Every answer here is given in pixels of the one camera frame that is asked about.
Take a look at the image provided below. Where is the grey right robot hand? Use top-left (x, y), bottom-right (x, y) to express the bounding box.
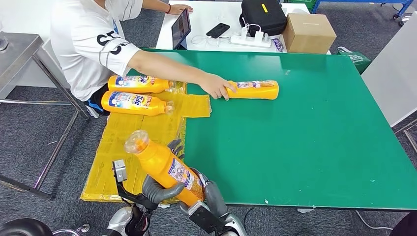
top-left (178, 168), bottom-right (229, 218)

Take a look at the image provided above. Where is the person's left hand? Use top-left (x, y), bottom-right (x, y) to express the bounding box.
top-left (169, 3), bottom-right (193, 15)

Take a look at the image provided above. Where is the person's right hand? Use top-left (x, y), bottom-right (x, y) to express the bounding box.
top-left (199, 73), bottom-right (238, 101)

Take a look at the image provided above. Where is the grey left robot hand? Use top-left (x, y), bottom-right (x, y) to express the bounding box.
top-left (141, 139), bottom-right (185, 205)

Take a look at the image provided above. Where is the orange detergent bottle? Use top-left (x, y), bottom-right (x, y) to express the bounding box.
top-left (108, 75), bottom-right (177, 94)
top-left (225, 80), bottom-right (280, 101)
top-left (124, 130), bottom-right (206, 207)
top-left (101, 90), bottom-right (175, 117)

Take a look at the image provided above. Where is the black tablet on stand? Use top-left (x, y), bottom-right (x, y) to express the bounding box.
top-left (172, 8), bottom-right (192, 51)

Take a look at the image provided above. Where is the black smartphone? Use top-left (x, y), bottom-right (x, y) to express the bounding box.
top-left (206, 23), bottom-right (231, 39)

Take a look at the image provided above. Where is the white power strip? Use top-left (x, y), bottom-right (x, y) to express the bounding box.
top-left (229, 30), bottom-right (272, 49)

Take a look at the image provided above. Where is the yellow taped cardboard mat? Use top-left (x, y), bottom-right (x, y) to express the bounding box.
top-left (80, 81), bottom-right (212, 203)

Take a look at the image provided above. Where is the black zip case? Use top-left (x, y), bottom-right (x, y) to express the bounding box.
top-left (239, 0), bottom-right (288, 37)

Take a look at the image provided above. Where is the person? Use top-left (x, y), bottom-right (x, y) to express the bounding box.
top-left (50, 0), bottom-right (238, 116)

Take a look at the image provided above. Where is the brown cardboard box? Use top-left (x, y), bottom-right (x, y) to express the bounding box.
top-left (282, 13), bottom-right (337, 55)

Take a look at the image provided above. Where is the green plastic crate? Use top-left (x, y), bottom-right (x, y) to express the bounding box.
top-left (282, 0), bottom-right (318, 10)

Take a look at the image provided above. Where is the black round stool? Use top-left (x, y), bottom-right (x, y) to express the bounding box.
top-left (0, 218), bottom-right (91, 236)

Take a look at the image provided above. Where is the green shopping bag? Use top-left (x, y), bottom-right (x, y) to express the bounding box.
top-left (336, 47), bottom-right (372, 75)

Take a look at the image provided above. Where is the blue metal rack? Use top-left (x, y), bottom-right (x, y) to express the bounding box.
top-left (311, 0), bottom-right (416, 20)

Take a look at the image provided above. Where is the steel bench with legs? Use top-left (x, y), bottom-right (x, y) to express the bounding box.
top-left (0, 31), bottom-right (90, 201)

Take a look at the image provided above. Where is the white panel table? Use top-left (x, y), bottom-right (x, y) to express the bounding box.
top-left (360, 13), bottom-right (417, 128)

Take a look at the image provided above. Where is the dark round stool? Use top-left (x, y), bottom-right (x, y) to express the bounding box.
top-left (390, 213), bottom-right (417, 236)

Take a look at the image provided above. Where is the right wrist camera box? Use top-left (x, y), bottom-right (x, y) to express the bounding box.
top-left (188, 201), bottom-right (229, 235)

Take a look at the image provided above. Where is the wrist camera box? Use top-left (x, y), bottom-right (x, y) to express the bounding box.
top-left (112, 159), bottom-right (159, 211)
top-left (188, 201), bottom-right (229, 235)

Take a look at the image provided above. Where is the white charging cable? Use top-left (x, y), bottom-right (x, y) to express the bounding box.
top-left (191, 34), bottom-right (232, 47)

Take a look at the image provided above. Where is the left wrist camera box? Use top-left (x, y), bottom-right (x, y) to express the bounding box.
top-left (112, 159), bottom-right (159, 211)

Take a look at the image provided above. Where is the white floor cable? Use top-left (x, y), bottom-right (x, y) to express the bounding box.
top-left (355, 211), bottom-right (394, 231)

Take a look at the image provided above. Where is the grey metal floor frame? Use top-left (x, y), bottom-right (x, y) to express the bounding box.
top-left (394, 119), bottom-right (417, 153)

